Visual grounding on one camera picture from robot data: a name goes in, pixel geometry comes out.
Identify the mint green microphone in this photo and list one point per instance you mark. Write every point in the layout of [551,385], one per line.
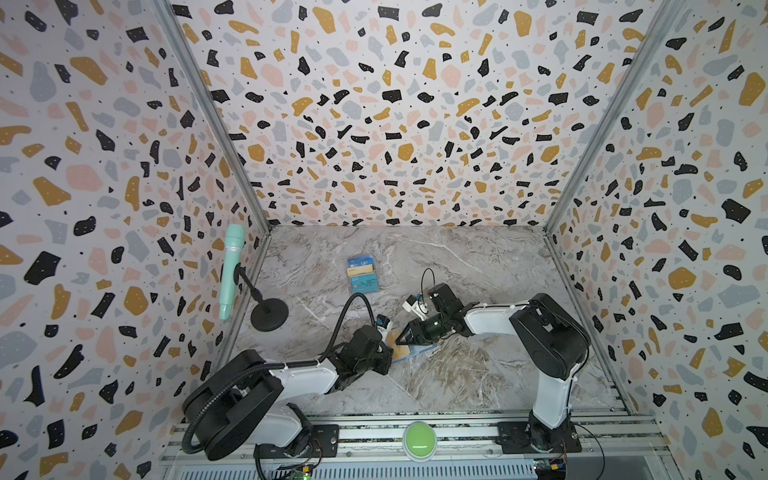
[234,242]

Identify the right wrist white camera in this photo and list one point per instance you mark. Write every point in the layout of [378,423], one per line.
[417,306]

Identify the blue leather card holder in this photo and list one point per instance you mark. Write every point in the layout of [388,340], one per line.
[419,350]

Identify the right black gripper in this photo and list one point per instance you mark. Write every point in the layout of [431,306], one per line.
[424,327]

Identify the black microphone stand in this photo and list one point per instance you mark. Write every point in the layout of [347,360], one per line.
[268,314]

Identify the clear box with cards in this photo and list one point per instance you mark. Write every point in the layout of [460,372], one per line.
[362,275]

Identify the white ventilated cable duct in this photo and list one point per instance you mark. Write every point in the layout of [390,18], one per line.
[446,469]

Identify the green push button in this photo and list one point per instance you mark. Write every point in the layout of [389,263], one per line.
[419,441]

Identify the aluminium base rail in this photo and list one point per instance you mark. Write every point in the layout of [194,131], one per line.
[468,436]

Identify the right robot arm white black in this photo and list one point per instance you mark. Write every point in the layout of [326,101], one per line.
[557,344]

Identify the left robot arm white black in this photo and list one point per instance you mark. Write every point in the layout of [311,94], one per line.
[252,400]

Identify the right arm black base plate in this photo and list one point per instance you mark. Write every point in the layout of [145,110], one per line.
[533,437]

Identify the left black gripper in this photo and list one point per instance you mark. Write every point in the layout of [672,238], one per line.
[388,356]

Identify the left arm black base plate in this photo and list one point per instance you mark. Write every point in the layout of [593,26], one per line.
[319,441]

